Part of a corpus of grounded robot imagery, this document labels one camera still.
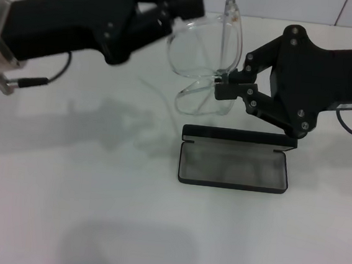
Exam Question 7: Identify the black glasses case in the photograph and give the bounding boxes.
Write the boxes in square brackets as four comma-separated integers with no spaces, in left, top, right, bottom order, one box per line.
[176,124,299,196]

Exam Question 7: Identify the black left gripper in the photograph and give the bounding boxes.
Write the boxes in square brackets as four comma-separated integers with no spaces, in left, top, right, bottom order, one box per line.
[0,0,181,77]

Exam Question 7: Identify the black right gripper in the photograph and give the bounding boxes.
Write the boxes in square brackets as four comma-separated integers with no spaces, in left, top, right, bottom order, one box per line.
[210,17,352,145]

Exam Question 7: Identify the clear white glasses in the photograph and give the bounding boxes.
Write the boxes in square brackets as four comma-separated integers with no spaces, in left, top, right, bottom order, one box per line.
[132,0,250,142]

